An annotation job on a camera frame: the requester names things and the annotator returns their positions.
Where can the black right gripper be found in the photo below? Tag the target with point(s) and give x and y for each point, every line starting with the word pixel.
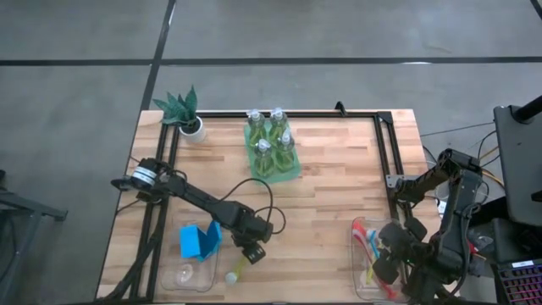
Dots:
pixel 396 239

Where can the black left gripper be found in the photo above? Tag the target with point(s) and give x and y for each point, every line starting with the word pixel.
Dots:
pixel 254 231

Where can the yellow-green dish brush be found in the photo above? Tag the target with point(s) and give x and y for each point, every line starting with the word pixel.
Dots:
pixel 237 271
pixel 370 273

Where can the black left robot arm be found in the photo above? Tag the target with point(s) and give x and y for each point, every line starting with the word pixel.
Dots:
pixel 199 199

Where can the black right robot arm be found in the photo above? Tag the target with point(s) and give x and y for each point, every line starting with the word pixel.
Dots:
pixel 455 212

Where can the clear plastic bin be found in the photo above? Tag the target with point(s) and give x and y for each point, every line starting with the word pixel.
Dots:
pixel 360 279
pixel 186 275

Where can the translucent green mat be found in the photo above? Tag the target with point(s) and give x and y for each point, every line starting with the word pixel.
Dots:
pixel 294 175

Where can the backlit keyboard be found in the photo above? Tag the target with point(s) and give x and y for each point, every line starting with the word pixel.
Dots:
pixel 523 284

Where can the snake plant in white pot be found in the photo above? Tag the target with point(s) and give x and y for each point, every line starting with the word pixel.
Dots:
pixel 190 131

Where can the dark grey panel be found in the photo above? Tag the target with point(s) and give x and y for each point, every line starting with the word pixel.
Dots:
pixel 521 169

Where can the small black clamp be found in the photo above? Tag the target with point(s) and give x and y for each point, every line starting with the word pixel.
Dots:
pixel 340 108

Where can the black pole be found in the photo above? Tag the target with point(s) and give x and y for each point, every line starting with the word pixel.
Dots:
pixel 529 111

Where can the black aluminium table frame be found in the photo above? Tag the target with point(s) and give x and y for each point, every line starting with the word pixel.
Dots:
pixel 296 114

